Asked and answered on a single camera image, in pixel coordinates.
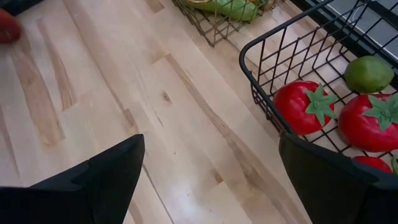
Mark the dark red plastic apple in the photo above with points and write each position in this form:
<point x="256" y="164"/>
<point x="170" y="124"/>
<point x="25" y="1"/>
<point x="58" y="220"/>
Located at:
<point x="9" y="28"/>

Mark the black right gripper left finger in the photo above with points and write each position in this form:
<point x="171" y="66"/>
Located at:
<point x="102" y="193"/>

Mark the green plastic cucumber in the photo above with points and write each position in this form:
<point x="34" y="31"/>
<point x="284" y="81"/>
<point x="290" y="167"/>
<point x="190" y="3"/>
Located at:
<point x="236" y="11"/>

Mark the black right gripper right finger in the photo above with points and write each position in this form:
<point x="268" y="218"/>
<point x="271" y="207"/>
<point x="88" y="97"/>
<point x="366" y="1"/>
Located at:
<point x="332" y="199"/>

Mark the red plastic tomato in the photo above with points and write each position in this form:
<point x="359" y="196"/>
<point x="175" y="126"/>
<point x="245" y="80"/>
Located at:
<point x="357" y="130"/>
<point x="292" y="105"/>
<point x="371" y="163"/>

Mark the green plastic lime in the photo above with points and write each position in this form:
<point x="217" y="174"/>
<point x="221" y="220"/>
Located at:
<point x="368" y="74"/>

